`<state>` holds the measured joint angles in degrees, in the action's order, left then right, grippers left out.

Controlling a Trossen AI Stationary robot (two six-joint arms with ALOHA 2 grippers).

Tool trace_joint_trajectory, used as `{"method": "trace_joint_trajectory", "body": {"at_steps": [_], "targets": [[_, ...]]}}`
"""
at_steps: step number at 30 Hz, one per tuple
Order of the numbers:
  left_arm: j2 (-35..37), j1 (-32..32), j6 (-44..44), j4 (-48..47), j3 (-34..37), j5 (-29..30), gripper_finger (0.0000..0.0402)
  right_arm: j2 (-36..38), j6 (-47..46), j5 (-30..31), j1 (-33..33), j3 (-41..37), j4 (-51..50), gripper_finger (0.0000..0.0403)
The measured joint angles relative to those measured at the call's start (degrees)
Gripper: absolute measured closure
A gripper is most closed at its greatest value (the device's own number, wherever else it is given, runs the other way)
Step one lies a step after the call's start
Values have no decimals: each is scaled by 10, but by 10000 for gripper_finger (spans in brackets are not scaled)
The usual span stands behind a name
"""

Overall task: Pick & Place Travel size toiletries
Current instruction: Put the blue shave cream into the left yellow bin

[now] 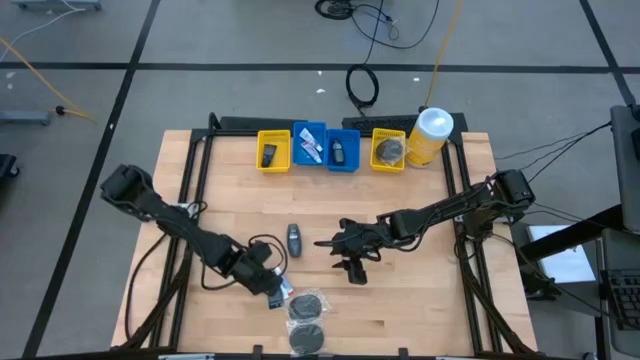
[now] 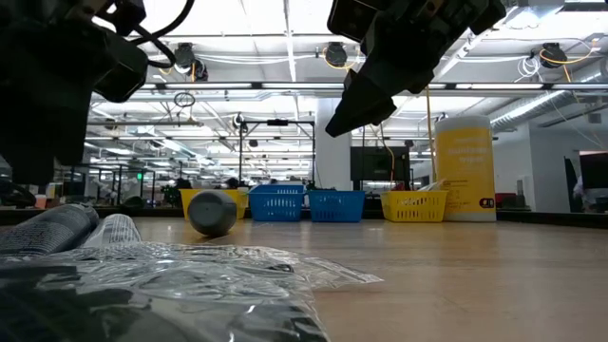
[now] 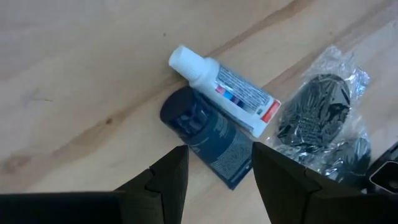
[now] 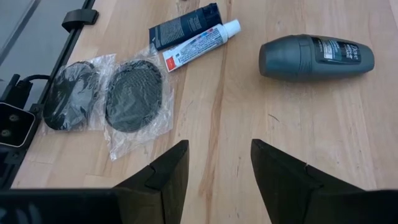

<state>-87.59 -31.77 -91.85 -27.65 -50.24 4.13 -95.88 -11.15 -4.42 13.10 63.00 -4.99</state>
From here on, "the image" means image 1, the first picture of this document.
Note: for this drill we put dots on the yellow canister with white lid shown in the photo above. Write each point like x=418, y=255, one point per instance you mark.
x=434, y=127

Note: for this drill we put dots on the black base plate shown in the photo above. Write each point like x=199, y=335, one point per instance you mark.
x=385, y=121
x=262, y=123

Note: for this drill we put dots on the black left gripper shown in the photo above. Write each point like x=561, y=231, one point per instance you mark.
x=257, y=270

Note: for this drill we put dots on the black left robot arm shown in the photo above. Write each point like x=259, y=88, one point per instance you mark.
x=165, y=215

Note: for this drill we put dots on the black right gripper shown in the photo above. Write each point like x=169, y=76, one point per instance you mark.
x=367, y=239

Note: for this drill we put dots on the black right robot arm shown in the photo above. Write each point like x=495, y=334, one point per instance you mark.
x=450, y=205

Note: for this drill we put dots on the black caster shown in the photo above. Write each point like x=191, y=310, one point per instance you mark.
x=6, y=167

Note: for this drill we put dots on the gray deodorant bottle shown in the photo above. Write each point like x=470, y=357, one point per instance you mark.
x=338, y=152
x=294, y=241

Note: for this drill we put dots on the yellow plastic bin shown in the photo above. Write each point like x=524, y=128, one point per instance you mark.
x=377, y=135
x=282, y=150

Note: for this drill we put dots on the white paper sheet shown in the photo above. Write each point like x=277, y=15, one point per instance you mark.
x=565, y=260

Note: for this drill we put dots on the blue plastic bin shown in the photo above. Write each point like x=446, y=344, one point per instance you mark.
x=351, y=150
x=300, y=157

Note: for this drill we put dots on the black desk beam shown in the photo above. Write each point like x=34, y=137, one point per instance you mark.
x=570, y=239

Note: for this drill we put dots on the gray stand foot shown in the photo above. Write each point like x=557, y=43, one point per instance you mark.
x=57, y=4
x=25, y=118

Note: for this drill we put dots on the gray laptop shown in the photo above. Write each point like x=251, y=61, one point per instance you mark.
x=625, y=300

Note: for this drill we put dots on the black aluminium table frame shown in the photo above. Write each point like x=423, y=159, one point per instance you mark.
x=225, y=132

